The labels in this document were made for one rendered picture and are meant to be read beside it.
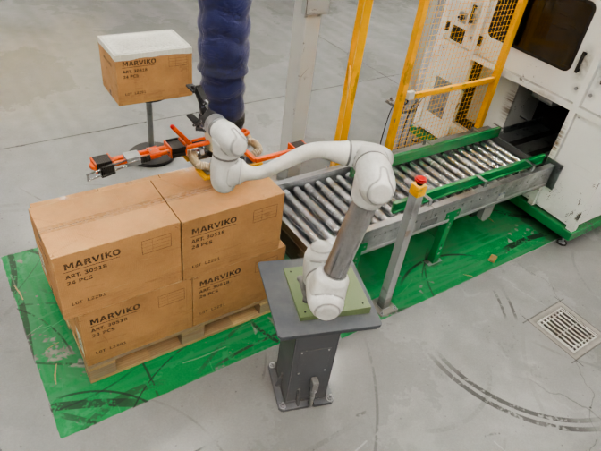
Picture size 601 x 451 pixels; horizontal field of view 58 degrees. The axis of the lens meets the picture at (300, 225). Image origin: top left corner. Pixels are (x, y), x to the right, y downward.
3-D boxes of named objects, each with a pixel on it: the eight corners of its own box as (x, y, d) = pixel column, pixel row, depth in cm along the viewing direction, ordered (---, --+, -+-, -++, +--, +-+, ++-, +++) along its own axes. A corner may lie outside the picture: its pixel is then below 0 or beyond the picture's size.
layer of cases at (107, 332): (211, 207, 406) (211, 162, 382) (280, 293, 345) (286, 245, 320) (41, 253, 348) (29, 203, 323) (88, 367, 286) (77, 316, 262)
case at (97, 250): (153, 237, 313) (148, 179, 288) (181, 280, 288) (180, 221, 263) (42, 269, 283) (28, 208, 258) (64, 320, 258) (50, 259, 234)
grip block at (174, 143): (179, 146, 268) (178, 135, 265) (188, 156, 262) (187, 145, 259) (163, 149, 264) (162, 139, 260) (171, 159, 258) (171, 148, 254)
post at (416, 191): (383, 301, 370) (419, 179, 309) (389, 307, 366) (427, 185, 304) (376, 304, 367) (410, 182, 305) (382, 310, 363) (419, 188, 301)
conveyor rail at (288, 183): (480, 144, 479) (487, 124, 468) (485, 147, 476) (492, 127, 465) (252, 209, 367) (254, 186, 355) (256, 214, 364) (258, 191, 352)
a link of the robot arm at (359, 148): (350, 131, 215) (355, 148, 204) (393, 138, 218) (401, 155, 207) (342, 160, 222) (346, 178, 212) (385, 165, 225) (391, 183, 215)
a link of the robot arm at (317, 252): (334, 268, 266) (337, 233, 253) (338, 294, 252) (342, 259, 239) (300, 268, 265) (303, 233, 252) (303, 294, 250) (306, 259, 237)
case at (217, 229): (245, 210, 342) (249, 157, 317) (278, 248, 318) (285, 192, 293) (154, 237, 312) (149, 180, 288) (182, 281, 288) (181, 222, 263)
